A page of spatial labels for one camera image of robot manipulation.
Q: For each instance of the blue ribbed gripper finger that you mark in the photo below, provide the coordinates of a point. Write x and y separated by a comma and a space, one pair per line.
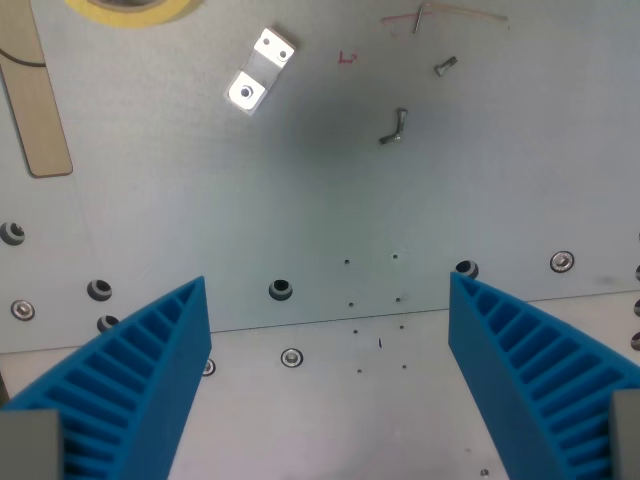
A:
145, 380
505, 365

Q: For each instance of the mounted screw with washer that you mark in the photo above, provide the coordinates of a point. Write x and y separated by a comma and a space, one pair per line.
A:
210, 367
562, 261
292, 357
22, 310

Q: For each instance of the loose silver screw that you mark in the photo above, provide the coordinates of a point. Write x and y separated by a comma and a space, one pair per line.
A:
391, 138
401, 119
445, 66

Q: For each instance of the light wooden strip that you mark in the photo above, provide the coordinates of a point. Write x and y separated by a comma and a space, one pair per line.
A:
37, 120

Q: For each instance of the small metal allen key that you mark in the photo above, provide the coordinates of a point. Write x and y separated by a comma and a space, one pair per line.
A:
418, 17

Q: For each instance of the yellow tape roll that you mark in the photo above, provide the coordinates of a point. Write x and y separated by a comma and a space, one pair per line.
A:
131, 17

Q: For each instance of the bent silver metal bracket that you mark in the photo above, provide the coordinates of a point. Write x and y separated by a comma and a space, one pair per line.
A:
260, 67

